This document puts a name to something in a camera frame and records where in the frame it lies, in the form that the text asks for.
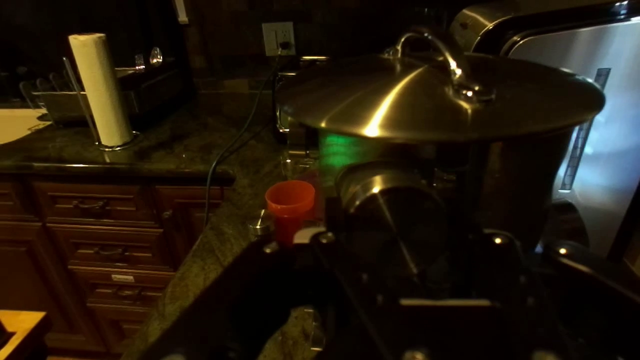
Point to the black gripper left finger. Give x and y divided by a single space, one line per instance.
281 300

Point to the wall power outlet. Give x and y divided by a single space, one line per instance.
278 39

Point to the orange plastic cup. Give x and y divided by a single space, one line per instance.
291 202

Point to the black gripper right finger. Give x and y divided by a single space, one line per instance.
566 306

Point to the wooden drawer cabinet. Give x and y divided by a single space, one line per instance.
106 253

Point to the large stainless steel pot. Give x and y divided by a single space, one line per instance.
587 80

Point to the white paper towel roll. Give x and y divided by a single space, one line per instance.
100 90

